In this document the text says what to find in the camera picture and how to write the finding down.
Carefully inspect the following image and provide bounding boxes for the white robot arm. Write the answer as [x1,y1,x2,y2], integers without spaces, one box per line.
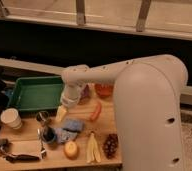
[61,55,188,171]

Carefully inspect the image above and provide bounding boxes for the purple bowl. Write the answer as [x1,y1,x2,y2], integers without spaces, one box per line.
[81,86,90,100]

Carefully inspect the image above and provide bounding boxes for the red bowl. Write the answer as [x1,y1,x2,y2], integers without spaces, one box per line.
[94,84,113,98]

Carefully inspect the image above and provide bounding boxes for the small metal cup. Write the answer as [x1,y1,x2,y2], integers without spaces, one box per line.
[36,111,49,125]

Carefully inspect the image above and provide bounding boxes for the blue cloth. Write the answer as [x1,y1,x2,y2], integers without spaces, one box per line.
[54,128,77,144]

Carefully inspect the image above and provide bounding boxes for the blue cup with dark inside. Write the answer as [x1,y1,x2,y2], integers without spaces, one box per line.
[42,126,56,144]

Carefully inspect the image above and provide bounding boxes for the green plastic tray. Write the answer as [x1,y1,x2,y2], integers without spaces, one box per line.
[8,76,64,112]

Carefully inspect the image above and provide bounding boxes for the orange carrot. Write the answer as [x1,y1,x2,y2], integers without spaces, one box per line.
[90,102,102,121]

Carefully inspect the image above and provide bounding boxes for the yellow apple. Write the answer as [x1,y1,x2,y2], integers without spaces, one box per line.
[64,141,79,159]

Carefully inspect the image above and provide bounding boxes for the metal tongs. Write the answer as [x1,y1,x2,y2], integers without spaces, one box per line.
[37,129,47,159]

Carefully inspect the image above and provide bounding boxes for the yellow banana peel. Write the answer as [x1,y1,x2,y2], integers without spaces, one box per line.
[86,132,101,163]

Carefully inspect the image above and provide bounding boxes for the white paper cup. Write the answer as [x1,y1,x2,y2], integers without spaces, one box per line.
[1,108,22,129]

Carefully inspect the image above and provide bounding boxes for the bunch of dark grapes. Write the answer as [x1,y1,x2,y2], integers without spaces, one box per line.
[103,134,118,159]

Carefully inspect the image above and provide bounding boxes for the black handled tool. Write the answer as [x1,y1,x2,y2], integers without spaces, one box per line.
[5,154,40,163]

